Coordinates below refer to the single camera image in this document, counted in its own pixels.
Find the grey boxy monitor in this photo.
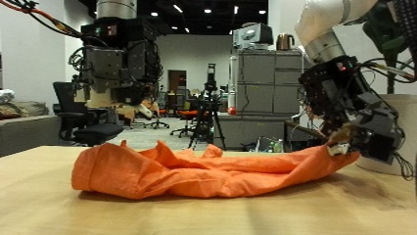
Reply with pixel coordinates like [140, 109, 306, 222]
[232, 23, 274, 51]

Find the brown door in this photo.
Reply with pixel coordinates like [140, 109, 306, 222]
[168, 69, 188, 94]

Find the brown cushion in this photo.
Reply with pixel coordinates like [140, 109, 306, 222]
[0, 100, 50, 120]

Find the orange button shirt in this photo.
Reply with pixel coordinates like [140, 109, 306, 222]
[71, 140, 363, 201]

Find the black mesh cable sleeve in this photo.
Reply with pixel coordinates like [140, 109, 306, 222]
[389, 0, 417, 48]

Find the white cylindrical planter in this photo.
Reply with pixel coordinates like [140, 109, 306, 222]
[353, 93, 417, 177]

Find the black camera tripod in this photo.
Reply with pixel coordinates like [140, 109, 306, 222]
[188, 63, 227, 151]

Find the low grey cabinet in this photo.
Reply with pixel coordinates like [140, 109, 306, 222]
[212, 112, 302, 152]

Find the copper kettle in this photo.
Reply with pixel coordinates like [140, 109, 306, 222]
[275, 32, 296, 52]

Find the orange and black cable bundle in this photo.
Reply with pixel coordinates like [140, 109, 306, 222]
[0, 0, 87, 39]
[357, 58, 417, 84]

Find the grey sofa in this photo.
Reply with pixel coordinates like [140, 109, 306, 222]
[0, 115, 62, 158]

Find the dark side table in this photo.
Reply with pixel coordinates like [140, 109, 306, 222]
[284, 119, 328, 152]

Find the tall grey cabinet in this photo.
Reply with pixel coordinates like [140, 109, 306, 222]
[234, 48, 312, 116]

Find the green leafy plant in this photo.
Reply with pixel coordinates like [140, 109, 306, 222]
[363, 0, 417, 96]

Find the black office chair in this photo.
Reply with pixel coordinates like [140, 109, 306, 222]
[51, 81, 126, 147]

